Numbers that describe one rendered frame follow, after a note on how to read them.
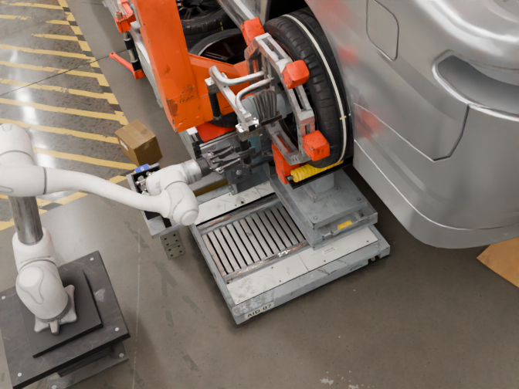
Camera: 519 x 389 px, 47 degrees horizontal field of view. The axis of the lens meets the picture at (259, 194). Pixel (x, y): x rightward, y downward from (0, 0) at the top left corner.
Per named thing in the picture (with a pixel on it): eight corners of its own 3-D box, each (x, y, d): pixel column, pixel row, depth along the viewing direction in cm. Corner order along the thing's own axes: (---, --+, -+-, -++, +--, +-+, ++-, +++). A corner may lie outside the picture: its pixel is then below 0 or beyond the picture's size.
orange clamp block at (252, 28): (266, 36, 249) (259, 15, 248) (249, 42, 247) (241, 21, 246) (262, 40, 255) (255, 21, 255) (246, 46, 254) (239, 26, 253)
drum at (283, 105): (295, 121, 254) (293, 95, 244) (249, 139, 250) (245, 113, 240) (280, 103, 263) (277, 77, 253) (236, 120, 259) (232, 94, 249)
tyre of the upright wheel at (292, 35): (368, 177, 271) (391, 78, 215) (322, 197, 267) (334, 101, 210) (301, 79, 303) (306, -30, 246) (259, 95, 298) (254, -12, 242)
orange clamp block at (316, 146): (319, 142, 239) (330, 155, 233) (301, 149, 238) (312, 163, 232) (318, 129, 234) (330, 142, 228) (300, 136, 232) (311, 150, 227)
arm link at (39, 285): (34, 326, 248) (11, 300, 231) (28, 290, 259) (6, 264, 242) (72, 311, 251) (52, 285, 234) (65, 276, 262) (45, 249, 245)
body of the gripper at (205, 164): (196, 168, 240) (217, 160, 242) (204, 182, 235) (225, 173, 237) (192, 155, 235) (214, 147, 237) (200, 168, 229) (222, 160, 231)
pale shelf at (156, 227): (188, 224, 270) (187, 221, 268) (153, 239, 267) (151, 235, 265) (159, 166, 298) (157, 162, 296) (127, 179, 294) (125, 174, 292)
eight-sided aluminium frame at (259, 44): (319, 183, 256) (313, 82, 216) (305, 189, 255) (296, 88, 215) (266, 112, 291) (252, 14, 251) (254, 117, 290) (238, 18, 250)
